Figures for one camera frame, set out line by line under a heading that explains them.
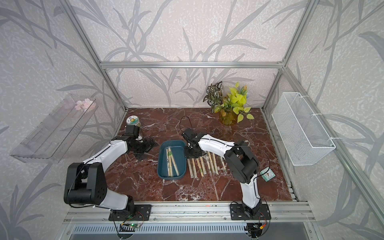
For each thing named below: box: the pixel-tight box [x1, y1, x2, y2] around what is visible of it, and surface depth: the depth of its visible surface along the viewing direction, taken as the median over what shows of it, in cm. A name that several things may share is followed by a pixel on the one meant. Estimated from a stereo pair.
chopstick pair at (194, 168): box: [191, 158, 198, 179], surface depth 91 cm
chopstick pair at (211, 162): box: [207, 151, 215, 174], surface depth 92 cm
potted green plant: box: [203, 81, 255, 126], surface depth 98 cm
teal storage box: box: [157, 140, 187, 180], surface depth 93 cm
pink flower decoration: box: [74, 98, 96, 112], surface depth 77 cm
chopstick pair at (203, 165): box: [199, 156, 207, 175], surface depth 91 cm
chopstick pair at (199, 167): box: [196, 158, 204, 177], surface depth 90 cm
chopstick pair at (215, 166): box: [212, 153, 219, 175], surface depth 93 cm
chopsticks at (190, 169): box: [187, 158, 194, 179], surface depth 90 cm
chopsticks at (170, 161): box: [166, 147, 174, 177], surface depth 93 cm
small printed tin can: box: [126, 115, 141, 128], surface depth 104 cm
